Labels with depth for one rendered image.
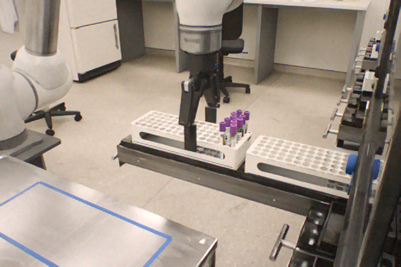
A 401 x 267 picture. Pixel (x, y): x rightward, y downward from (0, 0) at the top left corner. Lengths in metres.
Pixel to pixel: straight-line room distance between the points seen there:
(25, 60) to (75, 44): 2.80
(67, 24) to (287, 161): 3.52
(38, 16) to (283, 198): 0.89
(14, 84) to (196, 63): 0.64
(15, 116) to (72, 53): 2.95
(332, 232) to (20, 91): 0.96
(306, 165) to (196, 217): 1.23
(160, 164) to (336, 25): 3.57
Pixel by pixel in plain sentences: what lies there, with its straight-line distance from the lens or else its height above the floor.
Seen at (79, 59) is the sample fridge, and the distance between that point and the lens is 4.06.
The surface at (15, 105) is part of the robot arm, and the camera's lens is 1.19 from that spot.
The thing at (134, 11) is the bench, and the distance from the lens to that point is 5.05.
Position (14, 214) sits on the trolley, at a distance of 0.74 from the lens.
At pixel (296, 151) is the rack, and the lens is 0.78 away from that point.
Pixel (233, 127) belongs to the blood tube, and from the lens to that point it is 0.74.
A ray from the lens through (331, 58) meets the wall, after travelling 4.31.
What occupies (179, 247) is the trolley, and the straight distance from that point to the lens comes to 0.59.
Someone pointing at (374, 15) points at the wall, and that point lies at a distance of 4.20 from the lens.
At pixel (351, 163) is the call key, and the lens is 0.52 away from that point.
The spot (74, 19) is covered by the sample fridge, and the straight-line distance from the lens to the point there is 3.99.
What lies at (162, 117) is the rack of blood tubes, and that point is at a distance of 0.92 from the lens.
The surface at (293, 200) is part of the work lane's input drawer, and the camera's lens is 0.76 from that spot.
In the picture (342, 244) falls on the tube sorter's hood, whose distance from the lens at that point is 0.38.
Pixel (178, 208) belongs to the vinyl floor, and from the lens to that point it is 1.97.
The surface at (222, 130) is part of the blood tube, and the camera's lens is 0.76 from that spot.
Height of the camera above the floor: 1.24
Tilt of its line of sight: 27 degrees down
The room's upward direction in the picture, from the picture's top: straight up
